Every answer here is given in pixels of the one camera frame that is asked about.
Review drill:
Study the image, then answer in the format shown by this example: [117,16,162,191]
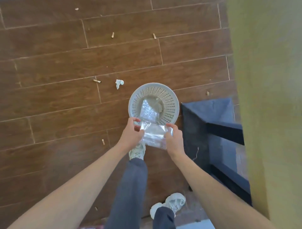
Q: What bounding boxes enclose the person's white shoe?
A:
[150,193,186,220]
[129,142,146,161]

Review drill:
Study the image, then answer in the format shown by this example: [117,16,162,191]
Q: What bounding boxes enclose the person's right white shoe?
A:
[150,193,186,220]

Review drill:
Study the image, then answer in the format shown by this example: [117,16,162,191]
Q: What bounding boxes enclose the light blue sheet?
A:
[176,219,215,229]

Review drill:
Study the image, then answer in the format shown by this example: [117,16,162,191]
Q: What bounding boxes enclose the person's dark blue trousers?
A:
[105,158,176,229]

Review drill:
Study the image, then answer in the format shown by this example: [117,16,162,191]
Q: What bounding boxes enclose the white perforated waste basket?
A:
[128,83,180,126]

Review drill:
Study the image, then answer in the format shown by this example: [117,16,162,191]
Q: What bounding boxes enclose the black side table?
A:
[181,98,252,207]

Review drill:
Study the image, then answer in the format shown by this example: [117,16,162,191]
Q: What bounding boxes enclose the person's right hand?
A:
[164,123,186,161]

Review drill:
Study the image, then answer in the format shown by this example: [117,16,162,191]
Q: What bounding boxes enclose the person's left hand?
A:
[119,117,145,153]

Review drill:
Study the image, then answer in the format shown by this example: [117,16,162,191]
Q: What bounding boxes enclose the person's left forearm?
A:
[7,142,130,229]

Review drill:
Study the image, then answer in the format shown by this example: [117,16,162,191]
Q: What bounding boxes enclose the person's left white shoe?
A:
[129,142,146,161]

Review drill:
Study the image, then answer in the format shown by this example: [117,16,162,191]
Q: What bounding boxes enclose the clear plastic bag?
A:
[139,99,174,150]

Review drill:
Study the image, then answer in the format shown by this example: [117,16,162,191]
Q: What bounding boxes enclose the person's right forearm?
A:
[169,151,279,229]

